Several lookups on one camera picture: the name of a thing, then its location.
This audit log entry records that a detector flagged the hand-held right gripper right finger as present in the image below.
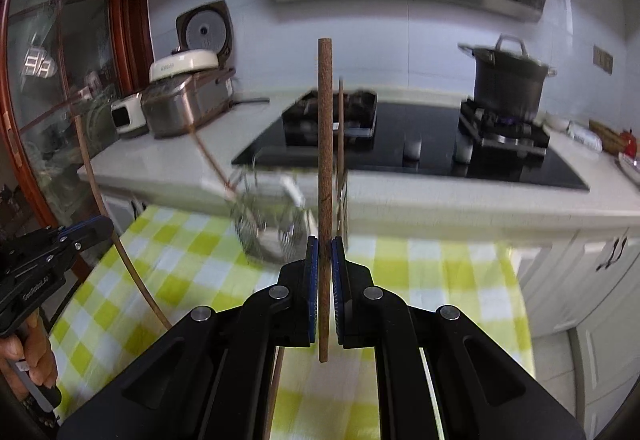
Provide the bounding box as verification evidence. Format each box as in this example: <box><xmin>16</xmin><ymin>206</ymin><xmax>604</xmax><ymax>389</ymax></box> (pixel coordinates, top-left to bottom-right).
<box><xmin>330</xmin><ymin>236</ymin><xmax>586</xmax><ymax>440</ymax></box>

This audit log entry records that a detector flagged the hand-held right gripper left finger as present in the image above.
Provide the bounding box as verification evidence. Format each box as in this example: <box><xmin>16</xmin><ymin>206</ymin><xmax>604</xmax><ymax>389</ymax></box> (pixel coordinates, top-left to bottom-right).
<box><xmin>57</xmin><ymin>235</ymin><xmax>321</xmax><ymax>440</ymax></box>

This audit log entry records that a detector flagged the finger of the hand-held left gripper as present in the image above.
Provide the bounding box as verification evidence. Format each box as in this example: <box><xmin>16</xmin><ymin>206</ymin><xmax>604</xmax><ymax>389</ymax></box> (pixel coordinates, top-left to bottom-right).
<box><xmin>52</xmin><ymin>216</ymin><xmax>115</xmax><ymax>253</ymax></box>

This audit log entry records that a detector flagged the metal wire utensil rack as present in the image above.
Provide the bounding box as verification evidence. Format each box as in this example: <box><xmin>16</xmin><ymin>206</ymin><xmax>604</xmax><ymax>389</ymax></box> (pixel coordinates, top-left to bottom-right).
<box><xmin>227</xmin><ymin>165</ymin><xmax>351</xmax><ymax>265</ymax></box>

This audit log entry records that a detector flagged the person's left hand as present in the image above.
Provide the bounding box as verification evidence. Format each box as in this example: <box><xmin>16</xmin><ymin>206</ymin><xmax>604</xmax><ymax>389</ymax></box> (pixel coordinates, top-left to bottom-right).
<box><xmin>0</xmin><ymin>312</ymin><xmax>58</xmax><ymax>401</ymax></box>

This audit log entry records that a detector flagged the speckled stone countertop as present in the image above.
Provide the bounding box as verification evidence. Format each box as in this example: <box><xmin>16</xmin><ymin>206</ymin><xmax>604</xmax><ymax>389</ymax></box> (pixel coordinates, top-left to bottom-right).
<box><xmin>77</xmin><ymin>87</ymin><xmax>640</xmax><ymax>241</ymax></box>

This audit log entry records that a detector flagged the yellow checked tablecloth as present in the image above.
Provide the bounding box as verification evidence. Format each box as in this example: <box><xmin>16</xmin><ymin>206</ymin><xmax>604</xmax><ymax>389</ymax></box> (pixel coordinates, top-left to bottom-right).
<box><xmin>47</xmin><ymin>207</ymin><xmax>536</xmax><ymax>440</ymax></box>

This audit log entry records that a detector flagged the small white kitchen appliance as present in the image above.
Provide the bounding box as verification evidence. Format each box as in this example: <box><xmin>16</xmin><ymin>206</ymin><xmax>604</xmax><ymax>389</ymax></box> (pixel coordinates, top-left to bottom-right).
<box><xmin>110</xmin><ymin>92</ymin><xmax>149</xmax><ymax>139</ymax></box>

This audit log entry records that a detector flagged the black glass cooktop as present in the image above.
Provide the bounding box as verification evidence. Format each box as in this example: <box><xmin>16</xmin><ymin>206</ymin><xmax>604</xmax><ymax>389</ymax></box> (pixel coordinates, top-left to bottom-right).
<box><xmin>231</xmin><ymin>97</ymin><xmax>591</xmax><ymax>192</ymax></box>

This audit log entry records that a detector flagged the black burner grate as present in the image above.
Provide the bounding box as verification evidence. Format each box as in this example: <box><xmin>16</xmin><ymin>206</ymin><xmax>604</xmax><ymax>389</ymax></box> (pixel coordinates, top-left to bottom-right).
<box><xmin>459</xmin><ymin>98</ymin><xmax>552</xmax><ymax>157</ymax></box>
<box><xmin>281</xmin><ymin>90</ymin><xmax>378</xmax><ymax>141</ymax></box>

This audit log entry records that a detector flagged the white domed cooker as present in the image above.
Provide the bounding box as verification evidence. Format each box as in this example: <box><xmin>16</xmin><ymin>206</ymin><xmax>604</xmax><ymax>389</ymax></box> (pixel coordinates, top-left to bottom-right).
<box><xmin>149</xmin><ymin>48</ymin><xmax>221</xmax><ymax>83</ymax></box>

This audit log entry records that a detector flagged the red wooden glass door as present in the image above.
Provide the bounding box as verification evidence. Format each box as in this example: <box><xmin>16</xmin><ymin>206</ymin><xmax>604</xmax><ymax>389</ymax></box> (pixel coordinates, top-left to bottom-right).
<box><xmin>0</xmin><ymin>0</ymin><xmax>156</xmax><ymax>281</ymax></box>

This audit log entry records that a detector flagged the black stock pot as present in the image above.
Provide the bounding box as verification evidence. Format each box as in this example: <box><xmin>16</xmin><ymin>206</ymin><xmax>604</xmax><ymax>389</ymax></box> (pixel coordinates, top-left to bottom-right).
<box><xmin>457</xmin><ymin>34</ymin><xmax>557</xmax><ymax>118</ymax></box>

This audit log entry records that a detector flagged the white wipes packet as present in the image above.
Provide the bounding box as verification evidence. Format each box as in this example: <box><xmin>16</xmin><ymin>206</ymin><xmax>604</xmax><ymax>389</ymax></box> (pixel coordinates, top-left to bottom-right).
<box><xmin>567</xmin><ymin>120</ymin><xmax>603</xmax><ymax>151</ymax></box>

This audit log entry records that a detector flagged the wicker basket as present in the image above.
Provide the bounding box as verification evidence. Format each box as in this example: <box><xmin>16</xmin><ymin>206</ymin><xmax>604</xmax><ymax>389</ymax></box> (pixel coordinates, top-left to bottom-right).
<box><xmin>589</xmin><ymin>119</ymin><xmax>626</xmax><ymax>153</ymax></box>

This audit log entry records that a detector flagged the white plate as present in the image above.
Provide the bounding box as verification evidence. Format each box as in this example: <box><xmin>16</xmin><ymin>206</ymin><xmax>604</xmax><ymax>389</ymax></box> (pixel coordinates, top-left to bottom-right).
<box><xmin>617</xmin><ymin>151</ymin><xmax>640</xmax><ymax>185</ymax></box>

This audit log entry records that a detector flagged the wall socket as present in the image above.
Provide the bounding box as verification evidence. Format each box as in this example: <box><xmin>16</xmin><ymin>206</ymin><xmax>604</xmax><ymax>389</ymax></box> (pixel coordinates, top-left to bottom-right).
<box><xmin>593</xmin><ymin>44</ymin><xmax>615</xmax><ymax>73</ymax></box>

